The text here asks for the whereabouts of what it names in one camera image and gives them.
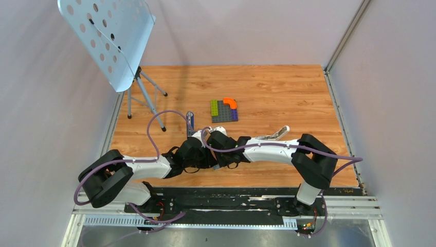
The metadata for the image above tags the blue black stapler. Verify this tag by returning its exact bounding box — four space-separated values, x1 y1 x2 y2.
186 111 195 137

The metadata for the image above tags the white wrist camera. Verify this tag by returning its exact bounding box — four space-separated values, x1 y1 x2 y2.
210 126 227 136
191 130 205 147

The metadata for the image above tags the blue building brick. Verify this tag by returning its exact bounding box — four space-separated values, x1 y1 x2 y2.
230 109 239 121

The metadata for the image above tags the white stapler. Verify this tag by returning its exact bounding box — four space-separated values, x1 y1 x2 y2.
255 125 290 140

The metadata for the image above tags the light blue music stand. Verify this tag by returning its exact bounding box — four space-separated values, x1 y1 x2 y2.
57 0 168 114

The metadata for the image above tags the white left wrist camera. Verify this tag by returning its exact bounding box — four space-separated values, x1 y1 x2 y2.
191 130 205 147

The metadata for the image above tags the grey building baseplate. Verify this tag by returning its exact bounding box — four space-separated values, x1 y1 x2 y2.
211 100 237 123

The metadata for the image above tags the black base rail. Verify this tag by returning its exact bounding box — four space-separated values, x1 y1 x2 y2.
73 186 384 231

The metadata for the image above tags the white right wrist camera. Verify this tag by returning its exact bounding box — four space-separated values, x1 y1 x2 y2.
210 126 227 136

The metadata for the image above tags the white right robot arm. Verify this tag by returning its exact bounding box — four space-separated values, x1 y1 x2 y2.
204 131 340 215

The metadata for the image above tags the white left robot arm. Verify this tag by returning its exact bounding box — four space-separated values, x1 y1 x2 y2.
78 137 217 213

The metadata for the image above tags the green building brick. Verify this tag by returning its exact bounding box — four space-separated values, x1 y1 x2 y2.
210 100 219 116

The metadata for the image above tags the orange curved brick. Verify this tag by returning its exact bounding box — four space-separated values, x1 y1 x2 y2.
223 98 237 110

